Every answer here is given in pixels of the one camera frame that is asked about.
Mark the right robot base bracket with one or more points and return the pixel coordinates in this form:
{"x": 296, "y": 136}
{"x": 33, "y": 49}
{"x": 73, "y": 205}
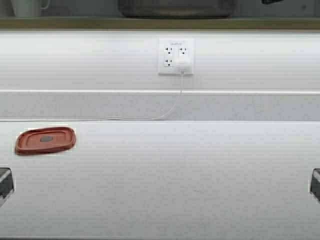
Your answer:
{"x": 315, "y": 184}

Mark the red plastic container lid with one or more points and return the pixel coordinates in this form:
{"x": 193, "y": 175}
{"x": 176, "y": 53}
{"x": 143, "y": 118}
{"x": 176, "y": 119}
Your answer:
{"x": 45, "y": 141}

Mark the white power adapter plug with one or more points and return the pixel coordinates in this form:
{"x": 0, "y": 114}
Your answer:
{"x": 184, "y": 65}

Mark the dark grey cooking pot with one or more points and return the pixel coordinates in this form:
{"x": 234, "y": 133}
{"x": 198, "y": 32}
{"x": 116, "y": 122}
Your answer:
{"x": 176, "y": 8}

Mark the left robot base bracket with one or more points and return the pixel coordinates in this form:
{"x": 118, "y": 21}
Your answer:
{"x": 6, "y": 184}

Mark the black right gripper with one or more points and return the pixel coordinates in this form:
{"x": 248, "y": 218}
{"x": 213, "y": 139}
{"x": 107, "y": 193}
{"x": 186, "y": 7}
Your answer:
{"x": 268, "y": 2}

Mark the white wall outlet plate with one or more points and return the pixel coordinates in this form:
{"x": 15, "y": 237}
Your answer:
{"x": 171, "y": 49}

